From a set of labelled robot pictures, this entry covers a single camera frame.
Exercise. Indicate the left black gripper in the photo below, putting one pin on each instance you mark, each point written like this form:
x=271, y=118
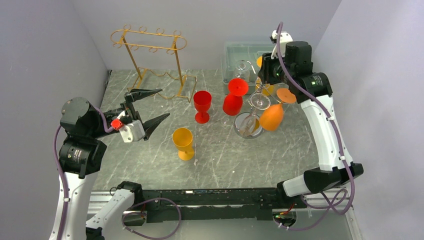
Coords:
x=135, y=94

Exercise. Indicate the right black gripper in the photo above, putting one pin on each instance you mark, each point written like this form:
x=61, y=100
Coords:
x=265, y=73

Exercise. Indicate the yellow goblet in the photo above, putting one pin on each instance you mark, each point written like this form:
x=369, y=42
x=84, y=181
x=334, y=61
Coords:
x=183, y=141
x=265, y=89

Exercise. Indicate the clear stemless glass front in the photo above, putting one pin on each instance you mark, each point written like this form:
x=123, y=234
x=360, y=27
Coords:
x=243, y=70

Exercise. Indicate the silver wire glass rack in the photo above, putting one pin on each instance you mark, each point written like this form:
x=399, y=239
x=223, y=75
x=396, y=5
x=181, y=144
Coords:
x=258, y=128

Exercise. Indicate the tall clear flute glass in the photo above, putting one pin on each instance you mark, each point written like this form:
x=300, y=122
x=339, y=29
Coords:
x=258, y=102

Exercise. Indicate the red goblet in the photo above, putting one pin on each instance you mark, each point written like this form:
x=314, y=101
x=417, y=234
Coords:
x=202, y=103
x=233, y=102

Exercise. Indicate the orange goblet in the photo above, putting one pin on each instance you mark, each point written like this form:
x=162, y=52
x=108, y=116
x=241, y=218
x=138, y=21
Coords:
x=272, y=117

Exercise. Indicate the gold wire glass rack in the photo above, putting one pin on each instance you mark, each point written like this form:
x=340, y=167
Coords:
x=159, y=40

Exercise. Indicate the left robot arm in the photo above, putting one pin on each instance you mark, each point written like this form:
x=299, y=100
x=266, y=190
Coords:
x=79, y=161

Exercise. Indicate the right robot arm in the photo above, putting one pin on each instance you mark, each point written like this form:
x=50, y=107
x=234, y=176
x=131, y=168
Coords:
x=292, y=64

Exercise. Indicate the clear plastic storage box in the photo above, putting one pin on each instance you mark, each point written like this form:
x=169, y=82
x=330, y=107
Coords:
x=243, y=54

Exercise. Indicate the red goblet back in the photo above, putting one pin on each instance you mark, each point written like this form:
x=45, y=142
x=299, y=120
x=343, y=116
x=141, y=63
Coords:
x=202, y=103

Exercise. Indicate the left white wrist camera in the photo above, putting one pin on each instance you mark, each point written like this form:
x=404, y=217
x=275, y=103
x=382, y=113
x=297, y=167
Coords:
x=132, y=132

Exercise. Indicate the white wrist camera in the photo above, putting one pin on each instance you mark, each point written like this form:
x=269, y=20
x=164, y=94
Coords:
x=280, y=40
x=132, y=132

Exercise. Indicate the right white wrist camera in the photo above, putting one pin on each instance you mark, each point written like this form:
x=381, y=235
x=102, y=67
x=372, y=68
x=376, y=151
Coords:
x=280, y=40

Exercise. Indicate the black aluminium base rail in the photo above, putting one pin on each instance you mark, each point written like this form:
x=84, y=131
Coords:
x=156, y=206

